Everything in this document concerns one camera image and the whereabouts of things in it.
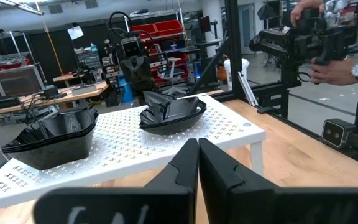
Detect black wavy square mini plate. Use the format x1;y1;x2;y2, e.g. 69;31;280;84
3;107;99;150
1;124;98;171

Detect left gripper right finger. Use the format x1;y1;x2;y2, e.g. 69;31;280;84
198;138;358;224

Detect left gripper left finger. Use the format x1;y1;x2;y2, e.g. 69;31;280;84
32;138;200;224

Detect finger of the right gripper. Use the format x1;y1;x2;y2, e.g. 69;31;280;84
119;58;136;91
135;57;152;91

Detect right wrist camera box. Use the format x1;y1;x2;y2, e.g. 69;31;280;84
121;36;142;59

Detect person's hand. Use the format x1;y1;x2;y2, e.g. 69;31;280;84
309;57;354;86
290;0;326;27

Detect white perforated metal rack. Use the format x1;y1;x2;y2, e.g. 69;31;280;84
0;92;267;215

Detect white bar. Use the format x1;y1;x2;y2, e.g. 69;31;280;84
237;70;260;107

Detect table-level camera box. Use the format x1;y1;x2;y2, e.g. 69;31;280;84
321;118;358;149

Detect white paper sign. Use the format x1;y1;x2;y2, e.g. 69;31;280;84
67;26;85;40

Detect wooden desk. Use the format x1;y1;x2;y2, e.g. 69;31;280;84
0;73;110;118

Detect white bucket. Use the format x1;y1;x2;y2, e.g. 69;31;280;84
223;58;250;91

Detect white office chair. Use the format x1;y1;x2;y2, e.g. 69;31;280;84
154;43;188;96

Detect black angular bowl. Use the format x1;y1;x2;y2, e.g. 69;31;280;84
140;113;207;136

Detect black cup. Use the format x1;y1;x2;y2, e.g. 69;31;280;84
139;90;208;127

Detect black aluminium table frame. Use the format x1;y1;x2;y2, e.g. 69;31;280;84
186;0;358;172

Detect grey monitor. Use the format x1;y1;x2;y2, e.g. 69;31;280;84
0;64;45;98

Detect blue barrel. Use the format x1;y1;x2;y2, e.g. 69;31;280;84
118;77;135;104

